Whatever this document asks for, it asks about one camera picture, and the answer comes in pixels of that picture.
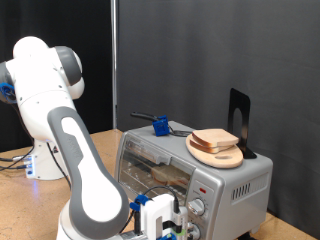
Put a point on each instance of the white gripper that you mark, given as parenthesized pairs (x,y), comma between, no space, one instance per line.
(155,210)

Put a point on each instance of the white bread slice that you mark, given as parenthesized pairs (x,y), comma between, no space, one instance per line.
(163,175)
(215,137)
(200,148)

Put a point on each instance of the silver oven knob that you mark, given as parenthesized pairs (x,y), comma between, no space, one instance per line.
(194,232)
(197,206)

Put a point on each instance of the black spatula with blue block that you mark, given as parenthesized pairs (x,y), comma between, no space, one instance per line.
(161,126)

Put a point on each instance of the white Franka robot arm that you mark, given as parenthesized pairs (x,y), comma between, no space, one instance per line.
(86,180)

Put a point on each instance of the silver toaster oven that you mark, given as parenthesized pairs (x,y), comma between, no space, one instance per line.
(240,173)

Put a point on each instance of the round wooden cutting board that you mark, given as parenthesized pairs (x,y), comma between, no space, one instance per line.
(216,160)

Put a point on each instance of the black metal bookend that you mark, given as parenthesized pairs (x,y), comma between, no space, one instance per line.
(245,106)

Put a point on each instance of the vertical metal pole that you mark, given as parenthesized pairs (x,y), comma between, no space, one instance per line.
(114,66)

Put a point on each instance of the dark grey backdrop cloth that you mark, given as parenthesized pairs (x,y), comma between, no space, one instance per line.
(200,50)

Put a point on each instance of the black backdrop cloth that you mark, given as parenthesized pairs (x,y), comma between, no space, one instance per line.
(50,16)

